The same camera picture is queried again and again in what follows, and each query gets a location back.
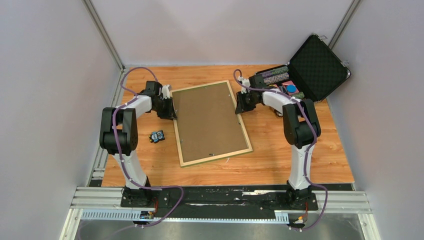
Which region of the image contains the wooden picture frame green trim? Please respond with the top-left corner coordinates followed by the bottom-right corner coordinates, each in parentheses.
top-left (169, 80), bottom-right (254, 168)

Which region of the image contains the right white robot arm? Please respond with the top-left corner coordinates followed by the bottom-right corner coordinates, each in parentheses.
top-left (234, 75), bottom-right (321, 209)

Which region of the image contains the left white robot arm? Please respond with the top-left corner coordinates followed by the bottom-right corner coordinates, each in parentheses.
top-left (99, 81), bottom-right (177, 207)

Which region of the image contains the small blue owl toy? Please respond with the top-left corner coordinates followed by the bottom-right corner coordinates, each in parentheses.
top-left (148, 130), bottom-right (165, 144)

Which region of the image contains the blue yellow chip row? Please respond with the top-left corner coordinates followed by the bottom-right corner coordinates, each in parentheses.
top-left (263, 72), bottom-right (290, 85)

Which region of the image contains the blue dealer button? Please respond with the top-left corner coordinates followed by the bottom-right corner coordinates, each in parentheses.
top-left (286, 85), bottom-right (298, 94)

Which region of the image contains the top blue green chip row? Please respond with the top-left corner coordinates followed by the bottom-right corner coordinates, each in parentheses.
top-left (257, 65), bottom-right (289, 79)

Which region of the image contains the green poker chip row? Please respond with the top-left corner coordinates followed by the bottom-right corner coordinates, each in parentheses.
top-left (292, 92), bottom-right (305, 100)

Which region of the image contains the black poker chip case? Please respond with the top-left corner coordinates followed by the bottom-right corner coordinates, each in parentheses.
top-left (258, 34), bottom-right (351, 102)

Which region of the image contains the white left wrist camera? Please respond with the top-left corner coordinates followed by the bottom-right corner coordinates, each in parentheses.
top-left (161, 84), bottom-right (172, 99)

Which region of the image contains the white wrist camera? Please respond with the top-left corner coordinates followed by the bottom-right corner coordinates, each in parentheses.
top-left (161, 84), bottom-right (172, 99)
top-left (237, 76), bottom-right (251, 94)

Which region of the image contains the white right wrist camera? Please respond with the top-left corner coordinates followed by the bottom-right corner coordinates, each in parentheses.
top-left (237, 76), bottom-right (251, 94)

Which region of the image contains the black mounting base rail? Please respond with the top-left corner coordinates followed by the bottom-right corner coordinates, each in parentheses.
top-left (69, 183), bottom-right (372, 223)

